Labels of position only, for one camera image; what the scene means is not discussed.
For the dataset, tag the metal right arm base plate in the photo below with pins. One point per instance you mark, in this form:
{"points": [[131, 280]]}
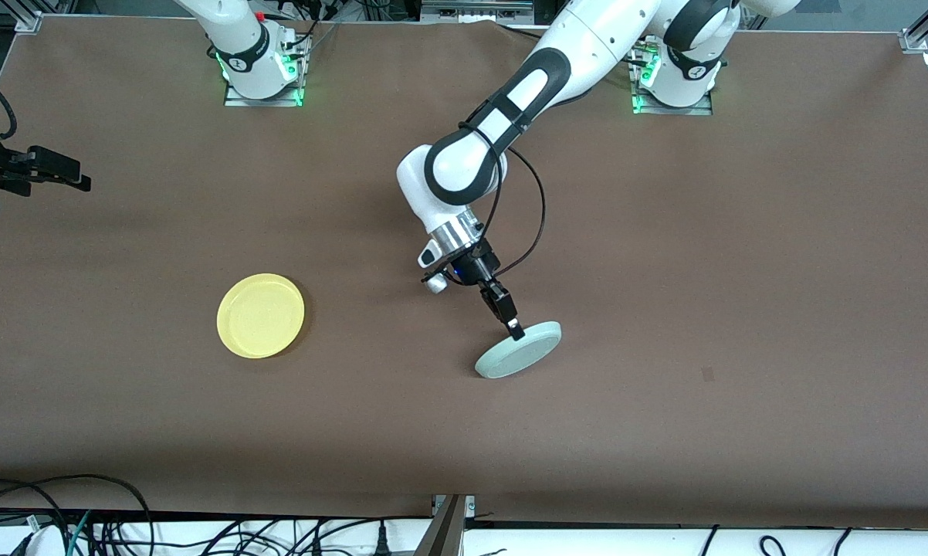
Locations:
{"points": [[298, 85]]}

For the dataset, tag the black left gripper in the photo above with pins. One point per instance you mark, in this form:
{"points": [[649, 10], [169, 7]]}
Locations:
{"points": [[480, 268]]}

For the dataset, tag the aluminium profile post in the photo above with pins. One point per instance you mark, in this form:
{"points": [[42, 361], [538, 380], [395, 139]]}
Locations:
{"points": [[448, 529]]}

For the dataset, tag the pale green round plate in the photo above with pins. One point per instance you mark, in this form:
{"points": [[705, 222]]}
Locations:
{"points": [[537, 349]]}

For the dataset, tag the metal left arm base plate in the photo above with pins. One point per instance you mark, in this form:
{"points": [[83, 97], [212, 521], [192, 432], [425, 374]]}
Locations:
{"points": [[641, 104]]}

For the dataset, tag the white lower shelf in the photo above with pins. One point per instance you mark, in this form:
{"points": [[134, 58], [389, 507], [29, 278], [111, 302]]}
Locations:
{"points": [[587, 544]]}

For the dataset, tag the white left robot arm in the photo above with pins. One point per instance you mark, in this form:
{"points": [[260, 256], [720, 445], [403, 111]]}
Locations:
{"points": [[587, 38]]}

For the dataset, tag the yellow round plate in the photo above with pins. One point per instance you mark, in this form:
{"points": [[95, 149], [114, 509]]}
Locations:
{"points": [[260, 316]]}

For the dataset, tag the grey metal device box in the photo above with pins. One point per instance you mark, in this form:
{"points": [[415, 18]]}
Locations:
{"points": [[475, 11]]}

